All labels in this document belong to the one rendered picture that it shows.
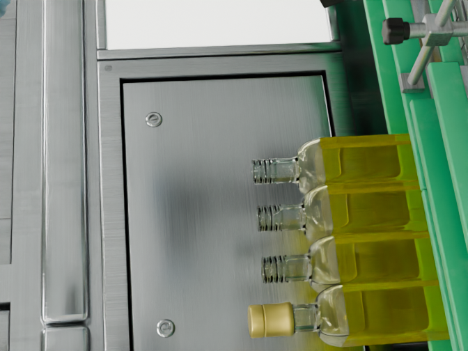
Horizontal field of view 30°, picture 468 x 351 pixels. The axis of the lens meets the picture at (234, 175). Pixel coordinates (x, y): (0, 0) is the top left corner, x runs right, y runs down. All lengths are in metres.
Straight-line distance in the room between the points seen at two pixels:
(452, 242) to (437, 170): 0.08
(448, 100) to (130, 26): 0.50
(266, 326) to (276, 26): 0.49
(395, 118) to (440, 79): 0.18
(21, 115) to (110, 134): 0.13
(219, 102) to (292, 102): 0.10
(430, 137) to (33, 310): 0.51
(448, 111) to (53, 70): 0.55
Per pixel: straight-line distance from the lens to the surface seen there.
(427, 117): 0.98
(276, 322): 0.90
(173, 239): 1.08
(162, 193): 1.11
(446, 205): 0.94
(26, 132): 1.19
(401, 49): 1.05
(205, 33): 1.23
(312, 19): 1.26
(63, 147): 1.15
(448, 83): 0.92
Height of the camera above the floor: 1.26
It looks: 6 degrees down
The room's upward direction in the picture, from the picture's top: 93 degrees counter-clockwise
